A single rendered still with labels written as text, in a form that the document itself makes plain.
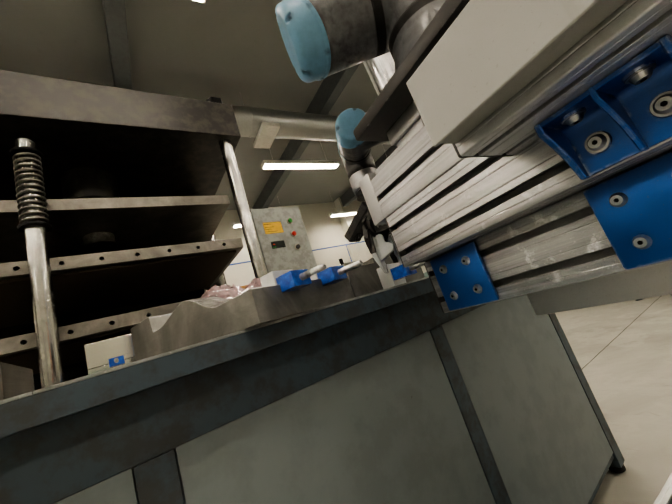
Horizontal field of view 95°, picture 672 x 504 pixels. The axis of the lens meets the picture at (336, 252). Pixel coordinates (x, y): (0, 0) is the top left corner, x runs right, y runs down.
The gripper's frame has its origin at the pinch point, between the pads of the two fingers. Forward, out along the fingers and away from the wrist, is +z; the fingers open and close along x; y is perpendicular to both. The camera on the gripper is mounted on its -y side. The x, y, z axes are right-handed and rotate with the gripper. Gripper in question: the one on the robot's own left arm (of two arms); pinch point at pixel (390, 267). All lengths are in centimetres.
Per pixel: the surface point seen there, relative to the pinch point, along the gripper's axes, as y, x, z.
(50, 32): -263, -31, -345
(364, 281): -5.3, -4.6, 1.1
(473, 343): 0.7, 23.3, 25.5
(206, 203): -89, 1, -65
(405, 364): -3.2, -3.0, 22.0
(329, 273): 0.9, -20.7, -1.1
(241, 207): -78, 12, -57
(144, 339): -41, -44, -2
